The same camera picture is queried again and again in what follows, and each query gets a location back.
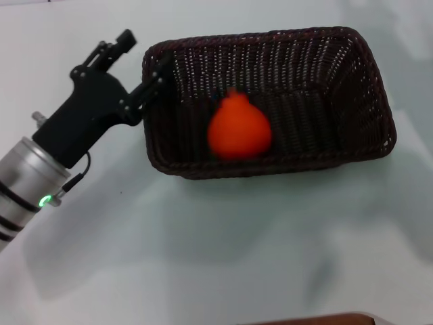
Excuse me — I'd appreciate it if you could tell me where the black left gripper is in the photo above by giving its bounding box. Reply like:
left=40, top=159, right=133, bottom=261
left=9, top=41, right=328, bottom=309
left=31, top=28, right=175, bottom=170

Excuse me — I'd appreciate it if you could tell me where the dark woven rectangular basket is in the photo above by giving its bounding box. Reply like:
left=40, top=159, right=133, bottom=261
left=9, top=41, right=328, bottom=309
left=140, top=26, right=397, bottom=181

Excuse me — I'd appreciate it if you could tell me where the orange toy pomegranate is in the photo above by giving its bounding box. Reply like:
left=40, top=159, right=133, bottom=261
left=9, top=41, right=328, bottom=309
left=206, top=87, right=273, bottom=160

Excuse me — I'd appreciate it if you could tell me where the brown wooden object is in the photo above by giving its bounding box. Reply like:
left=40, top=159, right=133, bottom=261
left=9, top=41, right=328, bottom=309
left=256, top=311, right=377, bottom=325

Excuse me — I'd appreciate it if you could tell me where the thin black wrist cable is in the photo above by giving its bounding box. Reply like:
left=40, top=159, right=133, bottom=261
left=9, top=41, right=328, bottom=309
left=62, top=150, right=93, bottom=194

